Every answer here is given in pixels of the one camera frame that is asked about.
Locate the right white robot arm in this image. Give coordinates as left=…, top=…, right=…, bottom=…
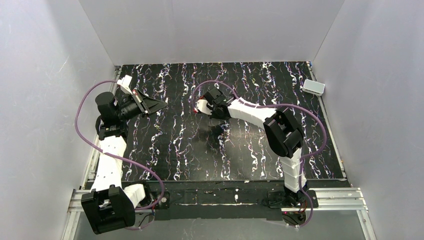
left=194, top=87, right=308, bottom=207

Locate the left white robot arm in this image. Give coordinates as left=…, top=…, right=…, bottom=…
left=81, top=89, right=168, bottom=235

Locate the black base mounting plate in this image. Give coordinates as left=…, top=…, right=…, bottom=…
left=154, top=180, right=319, bottom=221

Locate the white small box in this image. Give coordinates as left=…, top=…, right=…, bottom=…
left=302, top=79, right=325, bottom=96

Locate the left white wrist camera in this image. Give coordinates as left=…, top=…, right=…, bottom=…
left=116, top=75, right=133, bottom=96

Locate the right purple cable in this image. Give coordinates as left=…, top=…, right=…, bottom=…
left=190, top=80, right=328, bottom=228

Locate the purple cable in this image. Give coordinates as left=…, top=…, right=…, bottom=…
left=190, top=80, right=328, bottom=228
left=74, top=80, right=166, bottom=231

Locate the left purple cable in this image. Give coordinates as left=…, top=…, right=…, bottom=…
left=74, top=80, right=166, bottom=231

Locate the aluminium frame rail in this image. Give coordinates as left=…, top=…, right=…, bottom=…
left=61, top=66, right=122, bottom=240

